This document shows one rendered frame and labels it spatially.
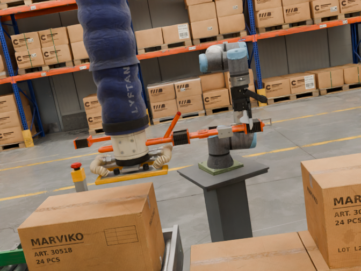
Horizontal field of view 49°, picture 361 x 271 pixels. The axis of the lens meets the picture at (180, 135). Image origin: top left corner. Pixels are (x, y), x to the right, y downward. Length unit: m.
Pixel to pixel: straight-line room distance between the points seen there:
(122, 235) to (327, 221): 0.93
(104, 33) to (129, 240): 0.94
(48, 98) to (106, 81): 8.93
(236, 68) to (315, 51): 9.24
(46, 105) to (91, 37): 8.97
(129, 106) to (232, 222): 1.39
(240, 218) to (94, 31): 1.72
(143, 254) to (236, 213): 1.12
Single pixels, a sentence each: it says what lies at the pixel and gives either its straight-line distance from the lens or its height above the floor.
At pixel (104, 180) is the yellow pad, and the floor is 1.10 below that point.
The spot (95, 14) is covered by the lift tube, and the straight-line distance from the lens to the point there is 1.81.
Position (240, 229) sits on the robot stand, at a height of 0.31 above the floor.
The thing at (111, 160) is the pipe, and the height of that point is 1.16.
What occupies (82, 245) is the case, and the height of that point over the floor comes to 0.82.
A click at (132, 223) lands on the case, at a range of 1.87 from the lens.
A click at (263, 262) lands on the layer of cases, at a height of 0.54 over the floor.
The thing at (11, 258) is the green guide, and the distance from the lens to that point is 2.66.
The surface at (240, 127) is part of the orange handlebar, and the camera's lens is 1.91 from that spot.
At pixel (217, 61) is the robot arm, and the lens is 1.98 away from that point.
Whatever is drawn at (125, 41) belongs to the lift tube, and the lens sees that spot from 1.81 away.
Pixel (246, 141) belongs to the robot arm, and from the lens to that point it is 2.73.
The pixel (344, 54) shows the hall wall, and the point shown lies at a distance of 11.36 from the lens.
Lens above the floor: 1.64
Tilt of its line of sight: 13 degrees down
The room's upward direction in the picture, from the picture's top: 10 degrees counter-clockwise
